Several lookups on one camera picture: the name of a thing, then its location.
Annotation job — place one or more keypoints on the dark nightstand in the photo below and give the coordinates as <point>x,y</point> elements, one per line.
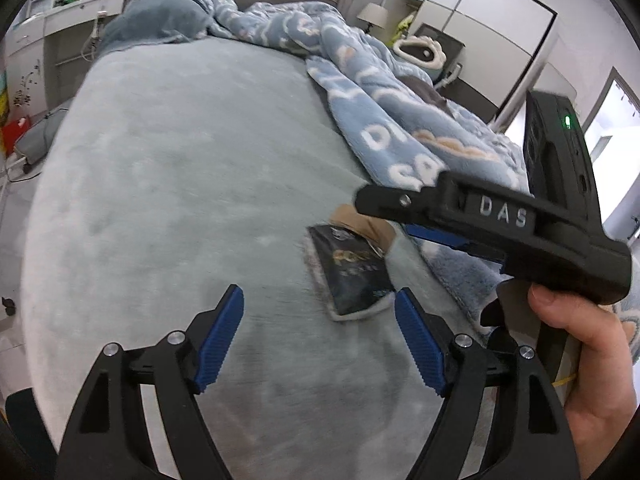
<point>447,42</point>

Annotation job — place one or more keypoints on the white dresser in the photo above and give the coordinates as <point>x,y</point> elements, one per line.
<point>55,30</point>

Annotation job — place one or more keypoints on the green toy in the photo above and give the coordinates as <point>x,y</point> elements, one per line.
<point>402,27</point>

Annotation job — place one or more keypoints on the white door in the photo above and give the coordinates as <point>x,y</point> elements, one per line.
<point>617,155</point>

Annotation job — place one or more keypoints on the red box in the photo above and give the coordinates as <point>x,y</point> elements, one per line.
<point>14,135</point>

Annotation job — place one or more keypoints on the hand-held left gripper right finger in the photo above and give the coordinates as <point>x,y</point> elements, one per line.
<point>420,345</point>

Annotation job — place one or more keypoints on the person's right hand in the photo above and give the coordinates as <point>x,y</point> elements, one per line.
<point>600,370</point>

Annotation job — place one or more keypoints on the brown paper scrap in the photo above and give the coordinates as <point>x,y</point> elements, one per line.
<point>362,225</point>

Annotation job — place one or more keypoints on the black snack packet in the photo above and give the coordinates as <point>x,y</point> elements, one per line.
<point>355,275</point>

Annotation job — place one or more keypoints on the blue-grey pillow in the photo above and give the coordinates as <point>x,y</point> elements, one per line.
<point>150,22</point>

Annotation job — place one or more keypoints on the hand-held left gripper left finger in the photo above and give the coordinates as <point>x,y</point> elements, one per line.
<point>220,340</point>

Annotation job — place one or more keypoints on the bedside lamp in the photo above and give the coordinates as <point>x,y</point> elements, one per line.
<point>372,15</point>

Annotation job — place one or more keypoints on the colourful box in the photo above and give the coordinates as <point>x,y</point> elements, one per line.
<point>3,95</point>

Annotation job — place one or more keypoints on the white wardrobe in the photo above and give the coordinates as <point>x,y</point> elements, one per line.
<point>495,25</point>

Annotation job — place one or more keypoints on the blue patterned blanket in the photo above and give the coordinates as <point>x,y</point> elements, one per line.
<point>380,110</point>

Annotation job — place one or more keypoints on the bed with grey sheet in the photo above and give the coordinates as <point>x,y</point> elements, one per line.
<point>190,170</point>

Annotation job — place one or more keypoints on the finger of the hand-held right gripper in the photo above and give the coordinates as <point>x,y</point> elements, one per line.
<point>395,202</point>

